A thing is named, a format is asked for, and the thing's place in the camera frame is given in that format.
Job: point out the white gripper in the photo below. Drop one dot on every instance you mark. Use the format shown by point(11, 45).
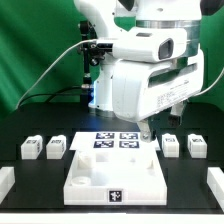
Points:
point(140, 90)

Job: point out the white square tabletop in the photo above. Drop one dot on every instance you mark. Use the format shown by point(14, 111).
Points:
point(115, 177)

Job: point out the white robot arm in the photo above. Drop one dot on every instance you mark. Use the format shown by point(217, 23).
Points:
point(112, 19)

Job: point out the white obstacle block right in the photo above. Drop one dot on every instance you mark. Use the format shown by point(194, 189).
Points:
point(215, 181)

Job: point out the white obstacle block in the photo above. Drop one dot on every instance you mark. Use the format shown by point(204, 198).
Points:
point(7, 180)
point(215, 181)

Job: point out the white sheet with tags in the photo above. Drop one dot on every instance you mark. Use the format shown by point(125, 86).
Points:
point(110, 140)

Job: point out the white obstacle block left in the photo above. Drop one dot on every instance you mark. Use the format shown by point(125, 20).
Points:
point(7, 180)

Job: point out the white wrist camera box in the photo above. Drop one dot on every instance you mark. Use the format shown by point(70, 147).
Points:
point(150, 45)

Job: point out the black camera on stand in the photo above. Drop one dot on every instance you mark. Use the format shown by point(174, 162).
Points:
point(99, 90)

